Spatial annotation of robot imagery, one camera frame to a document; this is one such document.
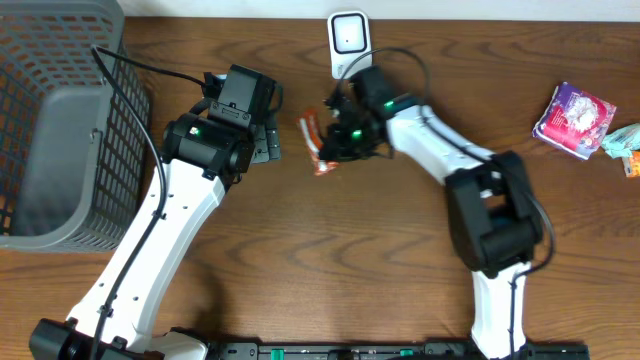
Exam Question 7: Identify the grey plastic mesh basket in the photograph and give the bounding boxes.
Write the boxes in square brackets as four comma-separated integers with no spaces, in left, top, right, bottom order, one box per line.
[1,1,150,253]

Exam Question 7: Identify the teal snack packet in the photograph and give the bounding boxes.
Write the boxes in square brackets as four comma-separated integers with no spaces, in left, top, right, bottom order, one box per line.
[601,123,639,159]

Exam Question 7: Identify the orange tissue pack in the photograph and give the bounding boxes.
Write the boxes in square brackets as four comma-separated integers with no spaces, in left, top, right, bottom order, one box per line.
[622,151,640,178]

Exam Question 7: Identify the orange red snack wrapper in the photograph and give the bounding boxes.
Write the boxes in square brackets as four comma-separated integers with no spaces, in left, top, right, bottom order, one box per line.
[297,108,338,176]

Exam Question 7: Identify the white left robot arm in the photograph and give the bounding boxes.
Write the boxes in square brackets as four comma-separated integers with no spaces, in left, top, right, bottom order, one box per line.
[29,65,283,359]

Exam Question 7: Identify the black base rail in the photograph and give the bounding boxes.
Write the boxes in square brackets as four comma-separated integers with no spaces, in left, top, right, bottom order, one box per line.
[169,327,591,360]

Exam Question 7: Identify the red purple snack bag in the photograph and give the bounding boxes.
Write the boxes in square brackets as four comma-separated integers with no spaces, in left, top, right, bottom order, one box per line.
[532,82,617,160]

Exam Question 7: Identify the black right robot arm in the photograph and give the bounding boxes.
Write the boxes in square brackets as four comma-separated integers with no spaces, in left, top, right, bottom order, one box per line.
[318,66,542,359]

